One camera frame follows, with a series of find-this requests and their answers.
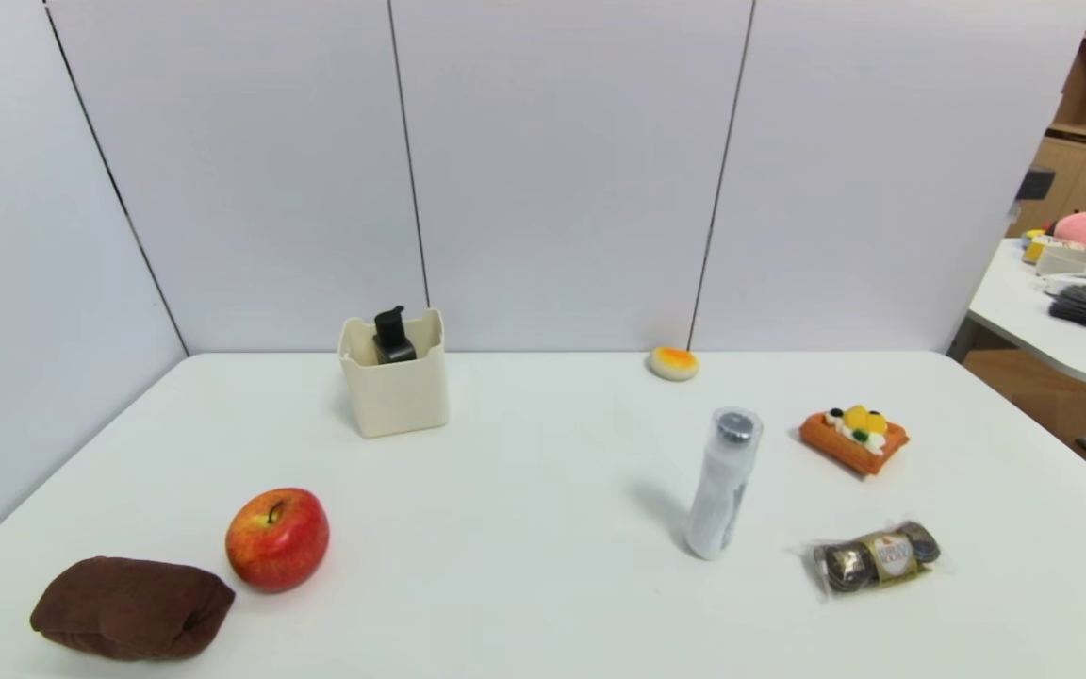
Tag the white plastic case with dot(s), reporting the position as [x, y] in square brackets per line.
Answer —
[1066, 258]

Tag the white bottle with clear cap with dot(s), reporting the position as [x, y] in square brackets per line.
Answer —
[722, 490]

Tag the brown cloth pouch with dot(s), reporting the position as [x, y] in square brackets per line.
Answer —
[133, 608]

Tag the yellow toy block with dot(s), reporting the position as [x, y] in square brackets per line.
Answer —
[1034, 247]

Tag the toy waffle with fruit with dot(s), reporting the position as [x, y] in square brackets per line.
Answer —
[852, 436]

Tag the black pump bottle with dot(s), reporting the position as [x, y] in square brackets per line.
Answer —
[393, 341]

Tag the orange topped toy bun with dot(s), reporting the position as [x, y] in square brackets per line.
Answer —
[673, 362]

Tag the cream white plastic box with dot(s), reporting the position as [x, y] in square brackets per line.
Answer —
[394, 396]

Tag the white side table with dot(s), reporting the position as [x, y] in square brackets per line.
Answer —
[1024, 321]

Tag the gold chocolate balls pack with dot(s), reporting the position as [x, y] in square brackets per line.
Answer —
[878, 556]

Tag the red apple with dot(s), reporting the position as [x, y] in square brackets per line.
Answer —
[277, 542]

